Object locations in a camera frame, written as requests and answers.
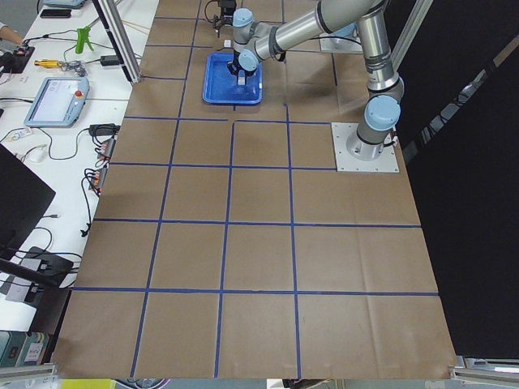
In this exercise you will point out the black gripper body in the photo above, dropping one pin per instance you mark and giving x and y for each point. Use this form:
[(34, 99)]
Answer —
[(233, 67)]

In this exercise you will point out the blue plastic tray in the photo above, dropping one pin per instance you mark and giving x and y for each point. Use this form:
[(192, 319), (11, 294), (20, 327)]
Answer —
[(222, 88)]

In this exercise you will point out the black power adapter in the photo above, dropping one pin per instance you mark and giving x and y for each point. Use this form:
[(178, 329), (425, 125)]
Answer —
[(109, 60)]

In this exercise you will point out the green plastic clamp tool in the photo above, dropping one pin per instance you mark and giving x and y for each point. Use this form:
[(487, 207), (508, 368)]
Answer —
[(83, 40)]

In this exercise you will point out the teach pendant with screen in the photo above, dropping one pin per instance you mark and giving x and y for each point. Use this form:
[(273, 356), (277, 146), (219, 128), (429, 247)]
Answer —
[(58, 102)]

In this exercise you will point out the black smartphone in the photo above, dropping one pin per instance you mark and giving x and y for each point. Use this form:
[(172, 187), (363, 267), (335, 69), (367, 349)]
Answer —
[(55, 13)]

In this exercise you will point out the white computer mouse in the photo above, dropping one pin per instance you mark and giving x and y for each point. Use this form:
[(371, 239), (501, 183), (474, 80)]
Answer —
[(37, 155)]

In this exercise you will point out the black monitor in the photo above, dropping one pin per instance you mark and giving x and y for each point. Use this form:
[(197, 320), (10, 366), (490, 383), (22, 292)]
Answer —
[(24, 200)]

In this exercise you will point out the black monitor stand base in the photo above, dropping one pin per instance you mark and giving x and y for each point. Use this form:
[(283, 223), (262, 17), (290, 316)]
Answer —
[(39, 267)]

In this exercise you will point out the aluminium frame post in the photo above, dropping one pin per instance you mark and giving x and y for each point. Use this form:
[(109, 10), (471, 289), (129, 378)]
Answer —
[(114, 28)]

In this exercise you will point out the square metal base plate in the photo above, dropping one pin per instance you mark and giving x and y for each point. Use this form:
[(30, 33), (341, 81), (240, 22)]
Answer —
[(352, 155)]

